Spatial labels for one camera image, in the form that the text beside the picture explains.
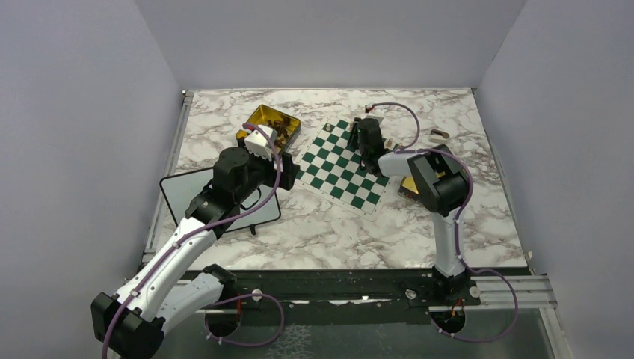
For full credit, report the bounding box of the gold tin with light pieces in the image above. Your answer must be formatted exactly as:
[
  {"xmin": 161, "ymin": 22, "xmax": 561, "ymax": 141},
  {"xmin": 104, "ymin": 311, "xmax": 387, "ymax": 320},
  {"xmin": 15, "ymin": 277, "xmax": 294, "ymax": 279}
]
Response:
[{"xmin": 398, "ymin": 168, "xmax": 446, "ymax": 205}]

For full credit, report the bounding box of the gold tin with dark pieces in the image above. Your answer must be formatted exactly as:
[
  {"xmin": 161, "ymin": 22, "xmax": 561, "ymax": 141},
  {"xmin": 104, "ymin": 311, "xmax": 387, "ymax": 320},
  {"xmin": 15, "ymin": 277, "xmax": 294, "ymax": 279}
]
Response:
[{"xmin": 247, "ymin": 105, "xmax": 301, "ymax": 152}]

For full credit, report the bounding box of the beige stapler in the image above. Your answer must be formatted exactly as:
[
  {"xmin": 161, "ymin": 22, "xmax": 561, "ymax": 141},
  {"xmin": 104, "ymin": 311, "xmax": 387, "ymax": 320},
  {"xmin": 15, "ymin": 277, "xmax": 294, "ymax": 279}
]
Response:
[{"xmin": 429, "ymin": 129, "xmax": 451, "ymax": 144}]

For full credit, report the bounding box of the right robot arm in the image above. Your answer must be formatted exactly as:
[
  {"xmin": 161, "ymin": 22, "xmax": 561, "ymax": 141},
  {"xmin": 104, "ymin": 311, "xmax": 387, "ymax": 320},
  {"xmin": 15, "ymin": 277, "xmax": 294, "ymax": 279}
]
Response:
[{"xmin": 348, "ymin": 117, "xmax": 473, "ymax": 304}]

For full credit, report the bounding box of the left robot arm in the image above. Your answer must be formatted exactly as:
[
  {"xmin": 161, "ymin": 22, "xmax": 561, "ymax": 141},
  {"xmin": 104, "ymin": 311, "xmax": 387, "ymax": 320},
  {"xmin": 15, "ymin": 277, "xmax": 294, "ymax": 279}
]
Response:
[{"xmin": 90, "ymin": 147, "xmax": 300, "ymax": 358}]

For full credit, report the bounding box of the green white chess board mat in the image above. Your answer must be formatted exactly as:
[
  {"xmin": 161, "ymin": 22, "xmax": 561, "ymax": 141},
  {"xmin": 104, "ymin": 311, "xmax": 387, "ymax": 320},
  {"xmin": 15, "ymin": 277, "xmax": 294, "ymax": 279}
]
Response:
[{"xmin": 297, "ymin": 117, "xmax": 409, "ymax": 221}]

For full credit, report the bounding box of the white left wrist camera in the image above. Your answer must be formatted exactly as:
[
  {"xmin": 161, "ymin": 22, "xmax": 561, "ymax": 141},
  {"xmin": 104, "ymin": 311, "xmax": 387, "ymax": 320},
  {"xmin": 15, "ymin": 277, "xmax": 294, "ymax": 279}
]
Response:
[{"xmin": 244, "ymin": 125, "xmax": 277, "ymax": 160}]

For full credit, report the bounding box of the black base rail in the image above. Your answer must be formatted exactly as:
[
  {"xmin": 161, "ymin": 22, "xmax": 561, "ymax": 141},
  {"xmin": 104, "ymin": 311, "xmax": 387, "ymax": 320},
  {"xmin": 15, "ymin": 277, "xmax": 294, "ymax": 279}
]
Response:
[{"xmin": 202, "ymin": 269, "xmax": 509, "ymax": 331}]

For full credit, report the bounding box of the pile of dark chess pieces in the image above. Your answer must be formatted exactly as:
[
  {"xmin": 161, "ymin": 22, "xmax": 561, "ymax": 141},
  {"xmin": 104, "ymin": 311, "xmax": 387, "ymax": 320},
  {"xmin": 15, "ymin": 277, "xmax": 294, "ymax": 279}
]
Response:
[{"xmin": 266, "ymin": 117, "xmax": 292, "ymax": 148}]

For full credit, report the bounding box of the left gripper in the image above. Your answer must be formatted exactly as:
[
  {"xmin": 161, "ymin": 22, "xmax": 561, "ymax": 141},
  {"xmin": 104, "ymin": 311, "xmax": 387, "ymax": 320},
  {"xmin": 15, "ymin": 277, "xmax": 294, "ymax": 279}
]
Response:
[{"xmin": 235, "ymin": 137, "xmax": 300, "ymax": 204}]

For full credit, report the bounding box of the small whiteboard with stand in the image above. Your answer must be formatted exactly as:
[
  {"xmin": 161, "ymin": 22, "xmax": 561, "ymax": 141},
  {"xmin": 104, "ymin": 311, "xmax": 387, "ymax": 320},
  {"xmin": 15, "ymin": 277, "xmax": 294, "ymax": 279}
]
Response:
[{"xmin": 159, "ymin": 167, "xmax": 283, "ymax": 248}]

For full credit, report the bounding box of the aluminium rail right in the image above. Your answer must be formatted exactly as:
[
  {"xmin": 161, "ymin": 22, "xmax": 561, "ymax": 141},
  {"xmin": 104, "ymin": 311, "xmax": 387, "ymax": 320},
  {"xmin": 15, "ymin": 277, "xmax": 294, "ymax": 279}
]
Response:
[{"xmin": 458, "ymin": 275, "xmax": 558, "ymax": 311}]

